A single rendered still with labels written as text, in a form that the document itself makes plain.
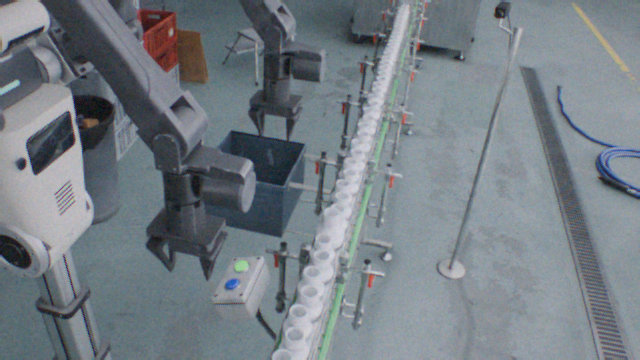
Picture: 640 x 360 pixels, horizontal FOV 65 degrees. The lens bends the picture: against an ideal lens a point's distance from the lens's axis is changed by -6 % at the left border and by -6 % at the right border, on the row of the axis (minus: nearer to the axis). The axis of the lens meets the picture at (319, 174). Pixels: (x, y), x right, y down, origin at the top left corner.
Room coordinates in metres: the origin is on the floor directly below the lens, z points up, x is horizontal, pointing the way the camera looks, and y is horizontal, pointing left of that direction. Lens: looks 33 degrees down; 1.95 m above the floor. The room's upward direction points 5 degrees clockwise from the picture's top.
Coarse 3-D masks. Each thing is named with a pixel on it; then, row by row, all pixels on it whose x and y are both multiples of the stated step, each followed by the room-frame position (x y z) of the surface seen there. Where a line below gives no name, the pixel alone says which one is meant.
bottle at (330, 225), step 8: (328, 208) 1.01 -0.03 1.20; (328, 216) 0.98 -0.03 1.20; (336, 216) 0.98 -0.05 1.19; (320, 224) 1.00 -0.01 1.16; (328, 224) 0.98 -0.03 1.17; (336, 224) 0.98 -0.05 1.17; (320, 232) 0.97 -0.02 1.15; (328, 232) 0.97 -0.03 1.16; (336, 232) 0.97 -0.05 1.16; (336, 240) 0.97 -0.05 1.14; (336, 248) 0.97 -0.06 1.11; (336, 256) 0.97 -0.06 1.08
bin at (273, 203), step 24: (240, 144) 1.78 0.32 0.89; (264, 144) 1.76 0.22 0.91; (288, 144) 1.74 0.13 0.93; (264, 168) 1.76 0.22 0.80; (288, 168) 1.74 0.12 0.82; (264, 192) 1.44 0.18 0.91; (288, 192) 1.49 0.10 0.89; (240, 216) 1.46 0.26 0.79; (264, 216) 1.44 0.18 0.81; (288, 216) 1.51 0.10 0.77
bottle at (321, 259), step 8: (320, 256) 0.89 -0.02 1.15; (328, 256) 0.88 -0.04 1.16; (312, 264) 0.88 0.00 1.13; (320, 264) 0.86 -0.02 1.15; (328, 264) 0.87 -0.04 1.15; (320, 272) 0.86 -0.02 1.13; (328, 272) 0.86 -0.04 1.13; (320, 280) 0.85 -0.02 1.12; (328, 280) 0.86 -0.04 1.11; (328, 288) 0.86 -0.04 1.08
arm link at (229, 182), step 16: (160, 144) 0.55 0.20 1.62; (176, 144) 0.55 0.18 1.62; (160, 160) 0.55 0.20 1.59; (176, 160) 0.55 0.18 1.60; (192, 160) 0.57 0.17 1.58; (208, 160) 0.57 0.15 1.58; (224, 160) 0.58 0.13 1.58; (240, 160) 0.58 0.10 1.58; (208, 176) 0.56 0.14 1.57; (224, 176) 0.56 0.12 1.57; (240, 176) 0.55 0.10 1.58; (208, 192) 0.55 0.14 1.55; (224, 192) 0.55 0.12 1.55; (240, 192) 0.55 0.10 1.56; (224, 208) 0.56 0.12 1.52; (240, 208) 0.55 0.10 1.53
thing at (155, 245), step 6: (150, 240) 0.57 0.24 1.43; (156, 240) 0.57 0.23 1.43; (162, 240) 0.58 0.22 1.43; (150, 246) 0.56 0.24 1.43; (156, 246) 0.56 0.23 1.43; (162, 246) 0.57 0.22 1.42; (156, 252) 0.56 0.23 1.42; (162, 252) 0.57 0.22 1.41; (174, 252) 0.60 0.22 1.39; (162, 258) 0.57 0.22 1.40; (174, 258) 0.60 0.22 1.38; (168, 264) 0.58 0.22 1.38; (174, 264) 0.60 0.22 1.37; (168, 270) 0.58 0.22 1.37
